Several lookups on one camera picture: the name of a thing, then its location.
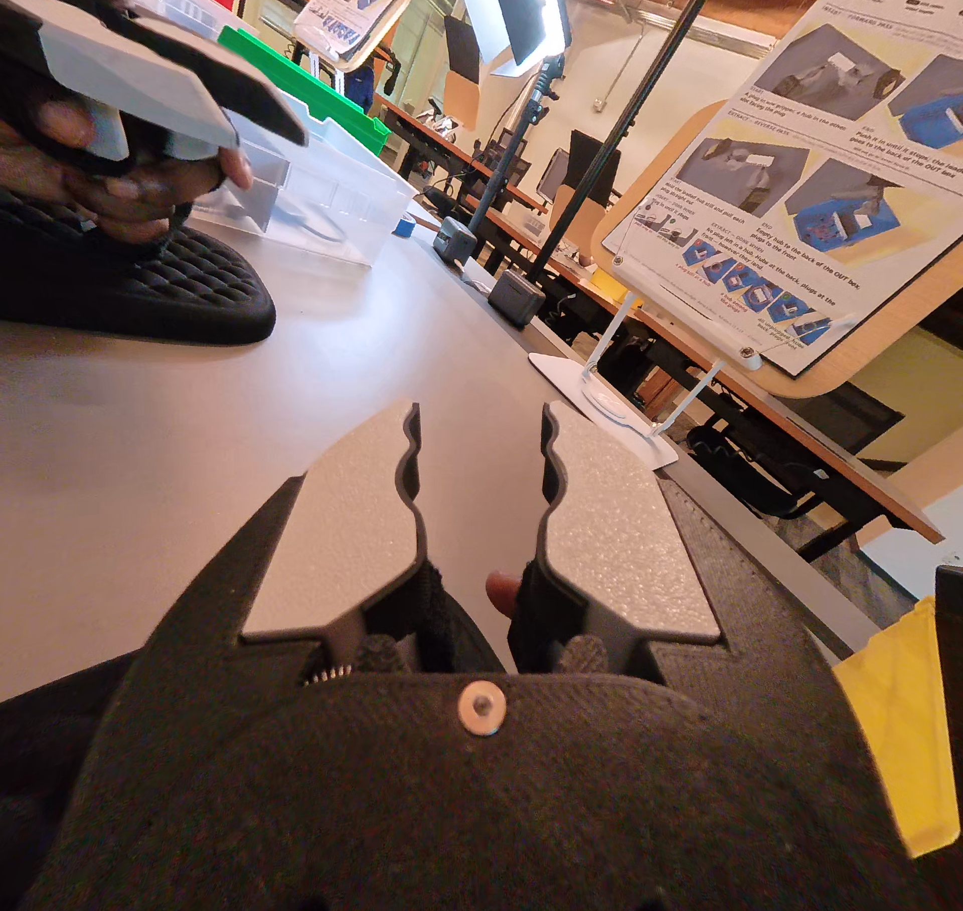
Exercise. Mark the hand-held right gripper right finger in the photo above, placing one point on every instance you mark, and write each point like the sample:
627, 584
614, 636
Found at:
624, 542

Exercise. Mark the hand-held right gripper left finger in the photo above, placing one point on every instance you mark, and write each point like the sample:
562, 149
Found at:
338, 535

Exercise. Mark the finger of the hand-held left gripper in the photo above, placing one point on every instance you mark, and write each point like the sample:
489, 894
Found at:
150, 84

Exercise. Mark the yellow plastic bin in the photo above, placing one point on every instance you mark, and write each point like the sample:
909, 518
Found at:
888, 715

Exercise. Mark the person's left hand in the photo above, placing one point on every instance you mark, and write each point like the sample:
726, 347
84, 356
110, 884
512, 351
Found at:
128, 200

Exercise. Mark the person's right hand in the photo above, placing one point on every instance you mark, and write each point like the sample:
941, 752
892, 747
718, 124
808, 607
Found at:
502, 591

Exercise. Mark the green plastic bin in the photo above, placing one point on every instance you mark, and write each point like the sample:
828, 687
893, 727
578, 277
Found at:
301, 87

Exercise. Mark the small instruction board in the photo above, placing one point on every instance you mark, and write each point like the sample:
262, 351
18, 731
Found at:
361, 16

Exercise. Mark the clear plastic bin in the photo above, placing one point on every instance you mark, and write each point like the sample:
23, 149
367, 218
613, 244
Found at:
338, 204

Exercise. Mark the grey power adapter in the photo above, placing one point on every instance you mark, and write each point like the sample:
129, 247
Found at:
517, 298
455, 242

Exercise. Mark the LED light panel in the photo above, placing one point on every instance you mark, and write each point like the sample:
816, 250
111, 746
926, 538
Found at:
519, 1

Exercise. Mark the light panel stand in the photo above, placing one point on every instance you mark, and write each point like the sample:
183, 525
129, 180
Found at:
538, 99

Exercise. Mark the large instruction board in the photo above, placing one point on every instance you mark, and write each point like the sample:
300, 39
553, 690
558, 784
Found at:
790, 174

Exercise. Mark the black stand pole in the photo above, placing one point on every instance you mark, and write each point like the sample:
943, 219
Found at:
641, 99

